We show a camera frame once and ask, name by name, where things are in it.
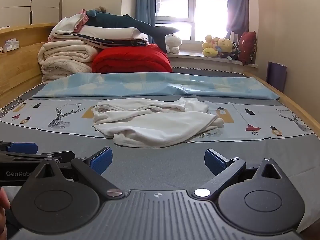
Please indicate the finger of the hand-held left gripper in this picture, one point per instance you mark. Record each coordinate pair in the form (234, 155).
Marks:
(22, 148)
(60, 154)

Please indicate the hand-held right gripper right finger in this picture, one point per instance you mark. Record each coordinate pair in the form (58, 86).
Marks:
(215, 162)

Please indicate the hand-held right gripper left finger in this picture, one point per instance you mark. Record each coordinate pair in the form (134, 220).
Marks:
(101, 160)

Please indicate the white shirt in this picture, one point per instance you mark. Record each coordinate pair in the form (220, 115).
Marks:
(150, 125)

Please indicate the stack of folded clothes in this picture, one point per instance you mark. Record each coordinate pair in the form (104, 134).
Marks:
(120, 22)

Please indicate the person's left hand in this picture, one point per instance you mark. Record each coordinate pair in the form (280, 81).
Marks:
(3, 202)

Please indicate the light blue patterned sheet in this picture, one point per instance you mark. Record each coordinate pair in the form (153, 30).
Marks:
(150, 85)

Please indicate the cream folded blanket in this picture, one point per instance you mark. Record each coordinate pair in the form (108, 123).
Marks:
(65, 55)

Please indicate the tissue box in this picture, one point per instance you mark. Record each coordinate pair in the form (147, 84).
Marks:
(11, 45)

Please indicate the red cushion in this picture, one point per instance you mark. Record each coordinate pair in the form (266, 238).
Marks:
(132, 60)

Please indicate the windowsill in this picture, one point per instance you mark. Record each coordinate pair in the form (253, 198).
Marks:
(195, 58)

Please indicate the purple box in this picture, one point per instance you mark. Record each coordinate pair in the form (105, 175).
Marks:
(276, 76)

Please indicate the dark patchwork doll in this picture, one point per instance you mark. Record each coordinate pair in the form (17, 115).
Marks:
(231, 53)

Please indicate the yellow round-faced plush toy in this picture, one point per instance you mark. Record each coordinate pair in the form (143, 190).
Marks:
(225, 45)

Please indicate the navy star-print blanket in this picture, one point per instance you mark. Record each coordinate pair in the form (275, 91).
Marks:
(112, 42)

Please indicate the dark red pillow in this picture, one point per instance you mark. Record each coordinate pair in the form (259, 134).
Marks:
(247, 47)

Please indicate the white plush toy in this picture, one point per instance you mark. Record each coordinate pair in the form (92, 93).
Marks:
(172, 42)

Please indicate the white folded quilt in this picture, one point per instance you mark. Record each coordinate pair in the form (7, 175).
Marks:
(107, 32)

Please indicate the white pink-trimmed cloth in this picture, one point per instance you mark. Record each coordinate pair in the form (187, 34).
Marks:
(70, 23)

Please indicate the white wardrobe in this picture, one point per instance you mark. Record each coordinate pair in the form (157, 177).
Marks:
(25, 0)

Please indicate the brown teddy plush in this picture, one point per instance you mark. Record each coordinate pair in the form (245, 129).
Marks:
(101, 9)

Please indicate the purple curtain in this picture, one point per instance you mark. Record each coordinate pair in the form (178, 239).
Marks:
(237, 5)

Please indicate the blue curtain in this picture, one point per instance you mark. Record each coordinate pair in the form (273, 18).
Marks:
(145, 5)

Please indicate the window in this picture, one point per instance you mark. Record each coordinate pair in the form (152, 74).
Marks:
(175, 5)

